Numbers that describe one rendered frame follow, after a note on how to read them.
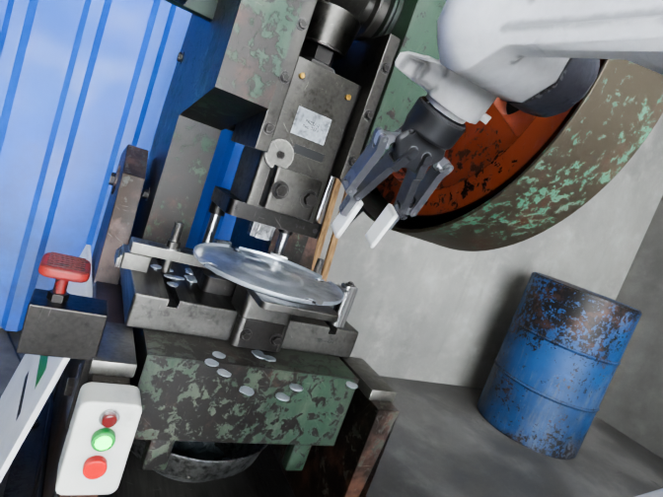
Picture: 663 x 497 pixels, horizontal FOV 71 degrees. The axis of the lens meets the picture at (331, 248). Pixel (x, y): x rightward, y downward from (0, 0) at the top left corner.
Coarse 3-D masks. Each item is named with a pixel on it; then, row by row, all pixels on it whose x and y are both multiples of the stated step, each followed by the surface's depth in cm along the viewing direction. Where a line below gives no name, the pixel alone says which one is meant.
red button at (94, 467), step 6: (96, 456) 60; (84, 462) 59; (90, 462) 59; (96, 462) 59; (102, 462) 59; (84, 468) 58; (90, 468) 59; (96, 468) 59; (102, 468) 59; (84, 474) 59; (90, 474) 59; (96, 474) 59; (102, 474) 60
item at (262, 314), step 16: (240, 288) 85; (240, 304) 83; (256, 304) 82; (272, 304) 70; (288, 304) 73; (304, 304) 76; (240, 320) 82; (256, 320) 83; (272, 320) 85; (288, 320) 86; (336, 320) 76; (240, 336) 83; (256, 336) 84; (272, 336) 85
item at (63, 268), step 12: (48, 252) 64; (48, 264) 60; (60, 264) 61; (72, 264) 63; (84, 264) 64; (48, 276) 60; (60, 276) 60; (72, 276) 61; (84, 276) 62; (60, 288) 63
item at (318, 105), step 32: (320, 64) 89; (288, 96) 84; (320, 96) 87; (352, 96) 89; (288, 128) 86; (320, 128) 88; (256, 160) 87; (288, 160) 86; (320, 160) 90; (256, 192) 87; (288, 192) 86; (320, 192) 92
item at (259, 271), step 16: (208, 256) 83; (224, 256) 88; (240, 256) 92; (256, 256) 97; (272, 256) 102; (224, 272) 77; (240, 272) 80; (256, 272) 82; (272, 272) 86; (288, 272) 91; (304, 272) 99; (256, 288) 73; (272, 288) 78; (288, 288) 81; (304, 288) 85; (320, 288) 90; (336, 288) 94; (320, 304) 78; (336, 304) 83
